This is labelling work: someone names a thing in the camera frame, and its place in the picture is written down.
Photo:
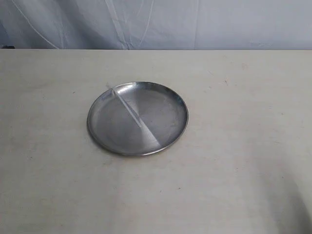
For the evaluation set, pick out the round stainless steel plate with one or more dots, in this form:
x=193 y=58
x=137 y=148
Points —
x=112 y=128

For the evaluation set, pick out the dark object at left edge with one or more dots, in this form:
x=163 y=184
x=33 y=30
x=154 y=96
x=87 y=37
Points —
x=7 y=47

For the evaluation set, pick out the translucent white glow stick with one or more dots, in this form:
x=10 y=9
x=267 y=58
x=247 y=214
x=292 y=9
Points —
x=133 y=112

